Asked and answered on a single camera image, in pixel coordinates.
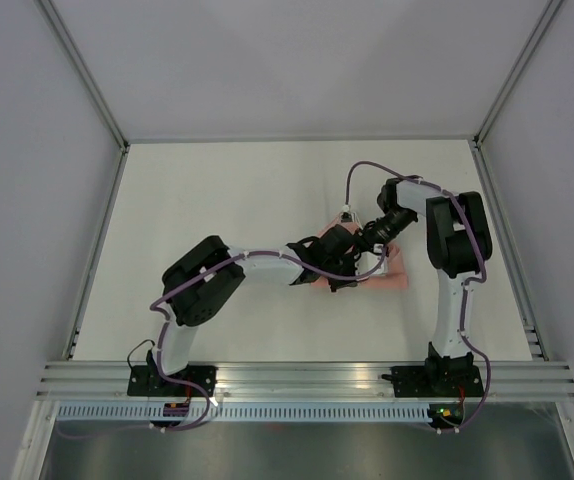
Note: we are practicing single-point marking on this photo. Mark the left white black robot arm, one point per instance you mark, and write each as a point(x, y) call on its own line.
point(197, 287)

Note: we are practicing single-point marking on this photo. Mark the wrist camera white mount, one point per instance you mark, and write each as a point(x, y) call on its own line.
point(348, 215)
point(374, 262)

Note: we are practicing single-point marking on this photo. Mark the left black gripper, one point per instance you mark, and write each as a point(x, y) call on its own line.
point(348, 283)

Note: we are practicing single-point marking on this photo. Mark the white slotted cable duct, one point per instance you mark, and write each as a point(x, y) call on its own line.
point(284, 412)

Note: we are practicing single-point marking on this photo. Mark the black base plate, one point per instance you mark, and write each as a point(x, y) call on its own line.
point(417, 382)
point(145, 381)

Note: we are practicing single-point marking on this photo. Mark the left aluminium frame post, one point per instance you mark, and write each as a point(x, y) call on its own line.
point(67, 43)

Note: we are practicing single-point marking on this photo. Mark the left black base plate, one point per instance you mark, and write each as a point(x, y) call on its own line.
point(145, 381)

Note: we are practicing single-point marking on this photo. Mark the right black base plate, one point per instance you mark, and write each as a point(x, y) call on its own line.
point(417, 382)

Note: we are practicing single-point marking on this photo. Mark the aluminium frame post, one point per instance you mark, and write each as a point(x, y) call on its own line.
point(529, 49)
point(67, 43)

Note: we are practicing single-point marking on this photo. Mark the pink cloth napkin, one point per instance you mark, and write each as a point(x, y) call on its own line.
point(396, 279)

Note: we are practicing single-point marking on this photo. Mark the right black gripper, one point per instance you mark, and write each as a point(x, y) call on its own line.
point(365, 240)

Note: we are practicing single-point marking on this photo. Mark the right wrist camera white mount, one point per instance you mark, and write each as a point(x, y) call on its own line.
point(348, 215)

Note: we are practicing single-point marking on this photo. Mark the aluminium mounting rail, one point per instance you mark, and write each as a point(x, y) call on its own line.
point(511, 381)

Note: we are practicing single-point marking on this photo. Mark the right aluminium frame post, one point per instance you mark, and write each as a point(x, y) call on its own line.
point(529, 49)

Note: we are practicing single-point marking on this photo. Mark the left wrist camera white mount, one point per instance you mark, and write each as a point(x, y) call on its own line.
point(374, 262)

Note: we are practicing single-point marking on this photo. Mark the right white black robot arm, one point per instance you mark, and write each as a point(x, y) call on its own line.
point(458, 244)

